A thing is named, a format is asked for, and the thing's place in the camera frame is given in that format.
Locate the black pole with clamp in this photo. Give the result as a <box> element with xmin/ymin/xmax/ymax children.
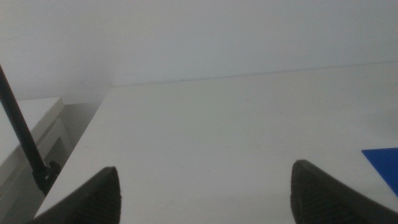
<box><xmin>0</xmin><ymin>64</ymin><xmax>62</xmax><ymax>197</ymax></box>

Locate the blue mat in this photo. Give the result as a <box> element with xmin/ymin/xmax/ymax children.
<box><xmin>361</xmin><ymin>147</ymin><xmax>398</xmax><ymax>198</ymax></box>

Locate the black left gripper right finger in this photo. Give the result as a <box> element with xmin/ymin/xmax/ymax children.
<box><xmin>290</xmin><ymin>159</ymin><xmax>398</xmax><ymax>224</ymax></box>

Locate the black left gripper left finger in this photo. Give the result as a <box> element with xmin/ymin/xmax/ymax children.
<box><xmin>27</xmin><ymin>166</ymin><xmax>122</xmax><ymax>224</ymax></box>

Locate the white side cabinet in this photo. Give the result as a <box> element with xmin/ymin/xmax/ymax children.
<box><xmin>0</xmin><ymin>97</ymin><xmax>74</xmax><ymax>224</ymax></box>

